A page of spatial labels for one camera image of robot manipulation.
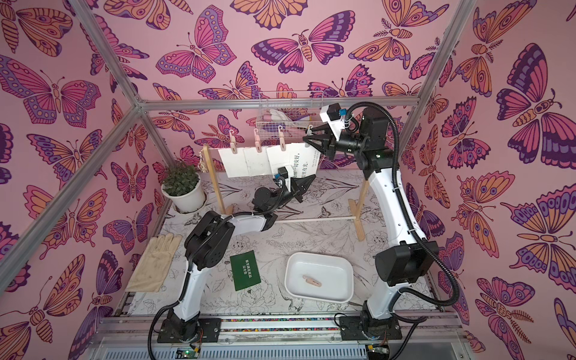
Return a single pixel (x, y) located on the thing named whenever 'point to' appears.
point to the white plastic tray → (319, 277)
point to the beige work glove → (151, 270)
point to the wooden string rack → (355, 213)
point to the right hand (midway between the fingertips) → (310, 133)
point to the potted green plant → (182, 184)
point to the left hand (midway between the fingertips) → (318, 177)
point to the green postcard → (244, 270)
